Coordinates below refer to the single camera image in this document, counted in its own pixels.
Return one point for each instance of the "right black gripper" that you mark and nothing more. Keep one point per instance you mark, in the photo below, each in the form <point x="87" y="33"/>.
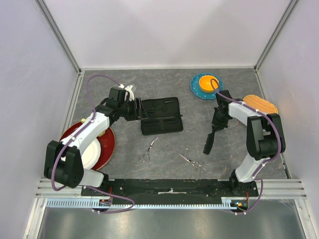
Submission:
<point x="216" y="124"/>

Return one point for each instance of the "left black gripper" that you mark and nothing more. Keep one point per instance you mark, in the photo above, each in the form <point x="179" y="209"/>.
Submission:
<point x="139" y="113"/>

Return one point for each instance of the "black zip tool case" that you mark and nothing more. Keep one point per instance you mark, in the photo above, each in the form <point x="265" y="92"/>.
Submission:
<point x="166" y="117"/>

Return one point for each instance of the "long black toothed comb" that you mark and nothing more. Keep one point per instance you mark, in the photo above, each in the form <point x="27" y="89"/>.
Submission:
<point x="209" y="141"/>

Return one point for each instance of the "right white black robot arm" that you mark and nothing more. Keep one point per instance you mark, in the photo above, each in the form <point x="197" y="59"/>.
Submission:
<point x="264" y="136"/>

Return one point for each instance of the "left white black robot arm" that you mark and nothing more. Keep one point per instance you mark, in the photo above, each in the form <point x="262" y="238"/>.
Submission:
<point x="63" y="160"/>

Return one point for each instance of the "orange bowl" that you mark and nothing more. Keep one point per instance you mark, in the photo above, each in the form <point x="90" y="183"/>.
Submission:
<point x="208" y="83"/>

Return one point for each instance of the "silver scissors left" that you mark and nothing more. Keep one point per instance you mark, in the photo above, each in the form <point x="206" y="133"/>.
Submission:
<point x="146" y="155"/>

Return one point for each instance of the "orange woven mat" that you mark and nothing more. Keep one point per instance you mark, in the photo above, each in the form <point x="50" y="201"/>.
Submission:
<point x="260" y="105"/>

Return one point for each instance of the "pink-tinted scissors right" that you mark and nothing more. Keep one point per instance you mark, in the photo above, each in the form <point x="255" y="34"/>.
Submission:
<point x="196" y="164"/>

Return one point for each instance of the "teal scalloped plate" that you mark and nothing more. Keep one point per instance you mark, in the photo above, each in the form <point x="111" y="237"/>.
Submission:
<point x="195" y="88"/>

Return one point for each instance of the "red plate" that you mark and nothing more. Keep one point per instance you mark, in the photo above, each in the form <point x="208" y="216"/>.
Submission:
<point x="107" y="143"/>

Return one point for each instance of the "white plate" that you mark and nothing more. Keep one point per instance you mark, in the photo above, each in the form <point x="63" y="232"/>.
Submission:
<point x="91" y="154"/>

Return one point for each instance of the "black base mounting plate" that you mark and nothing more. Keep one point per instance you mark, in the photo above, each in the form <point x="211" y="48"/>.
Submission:
<point x="146" y="191"/>

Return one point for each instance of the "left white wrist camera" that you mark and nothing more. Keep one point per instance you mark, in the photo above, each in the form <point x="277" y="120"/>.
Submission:
<point x="129" y="95"/>

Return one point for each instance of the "aluminium front rail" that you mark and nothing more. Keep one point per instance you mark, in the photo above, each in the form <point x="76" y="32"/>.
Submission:
<point x="272" y="189"/>

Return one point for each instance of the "slotted cable duct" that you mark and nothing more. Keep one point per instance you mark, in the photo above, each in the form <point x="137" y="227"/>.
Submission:
<point x="99" y="204"/>

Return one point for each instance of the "right aluminium corner post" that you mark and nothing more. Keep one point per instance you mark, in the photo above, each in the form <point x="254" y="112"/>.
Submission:
<point x="276" y="33"/>

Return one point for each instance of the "aluminium corner post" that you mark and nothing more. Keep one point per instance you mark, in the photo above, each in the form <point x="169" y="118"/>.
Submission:
<point x="58" y="34"/>
<point x="276" y="33"/>

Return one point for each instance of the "left aluminium corner post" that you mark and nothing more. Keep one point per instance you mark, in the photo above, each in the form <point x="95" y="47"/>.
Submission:
<point x="58" y="34"/>

